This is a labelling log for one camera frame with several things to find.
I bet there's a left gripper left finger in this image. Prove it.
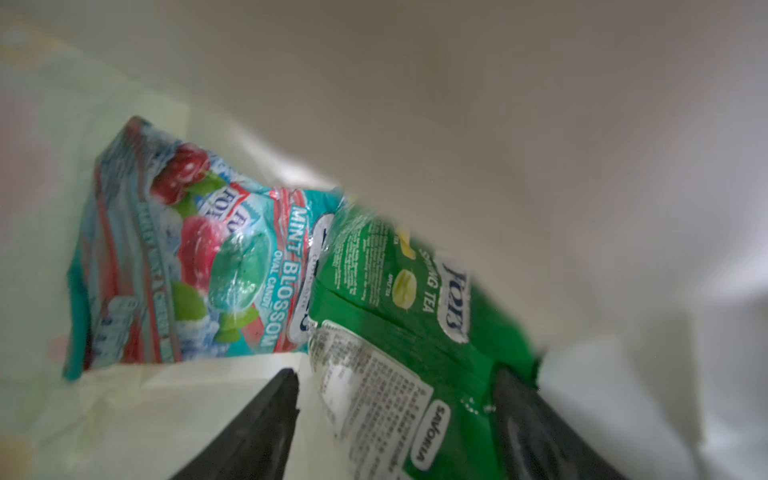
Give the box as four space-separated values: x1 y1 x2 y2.
174 368 300 480

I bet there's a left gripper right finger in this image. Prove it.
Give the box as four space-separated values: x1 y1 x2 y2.
492 366 624 480

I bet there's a green white snack bag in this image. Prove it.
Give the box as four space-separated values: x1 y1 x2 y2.
309 203 537 479

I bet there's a teal mint candy bag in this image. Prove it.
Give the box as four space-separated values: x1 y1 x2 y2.
63 116 342 381

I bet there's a floral paper gift bag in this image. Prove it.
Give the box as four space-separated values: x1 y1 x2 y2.
2 1 767 479

